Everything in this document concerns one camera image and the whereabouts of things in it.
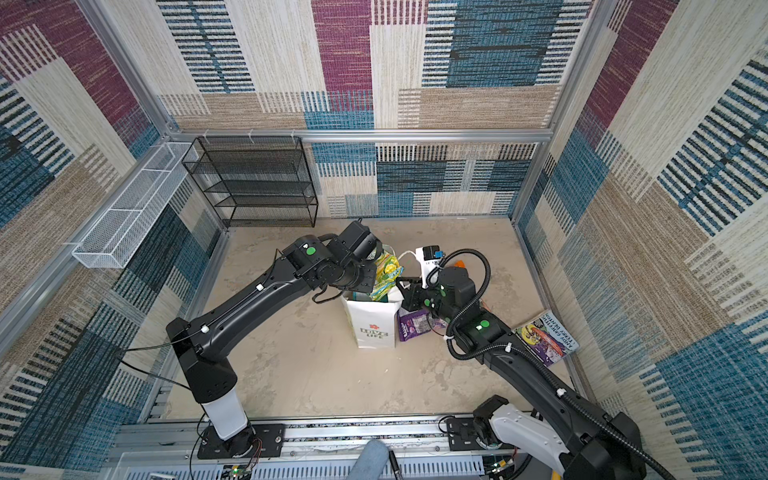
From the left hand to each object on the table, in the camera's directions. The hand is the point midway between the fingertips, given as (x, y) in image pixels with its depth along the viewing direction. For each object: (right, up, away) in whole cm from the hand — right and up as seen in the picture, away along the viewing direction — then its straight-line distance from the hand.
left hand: (372, 276), depth 74 cm
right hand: (+6, -2, 0) cm, 6 cm away
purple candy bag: (+13, -15, +17) cm, 26 cm away
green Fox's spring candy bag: (+4, +1, -2) cm, 4 cm away
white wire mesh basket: (-60, +8, -3) cm, 61 cm away
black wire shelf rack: (-44, +31, +37) cm, 66 cm away
